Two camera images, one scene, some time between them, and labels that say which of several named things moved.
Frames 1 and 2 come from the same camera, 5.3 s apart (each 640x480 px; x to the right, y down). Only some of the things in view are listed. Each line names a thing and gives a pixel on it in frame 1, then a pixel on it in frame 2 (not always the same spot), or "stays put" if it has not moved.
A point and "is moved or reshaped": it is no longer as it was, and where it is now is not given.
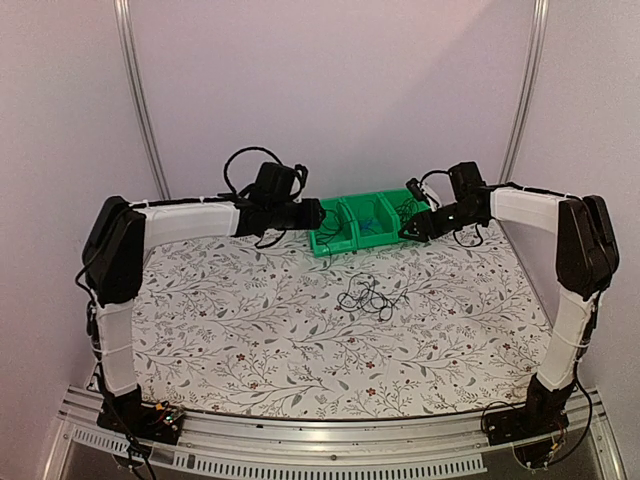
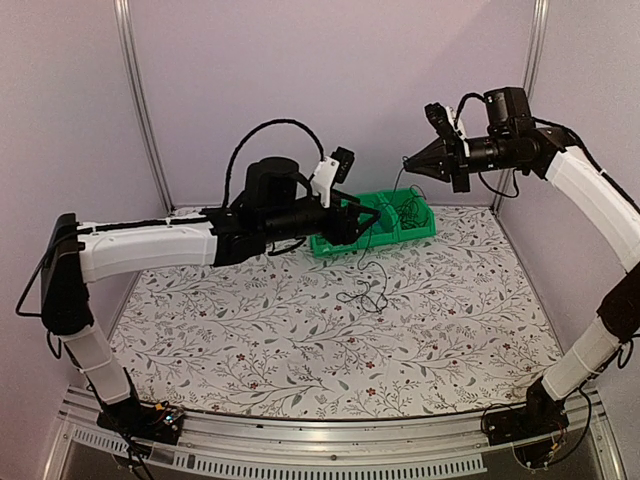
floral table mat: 228,326 stays put
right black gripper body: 443,227 → 459,170
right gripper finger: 414,234 → 441,171
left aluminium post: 139,98 stays put
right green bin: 405,205 stays put
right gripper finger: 414,223 → 430,154
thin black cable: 407,210 stays put
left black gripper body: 308,221 → 333,232
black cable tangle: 362,294 is moved or reshaped
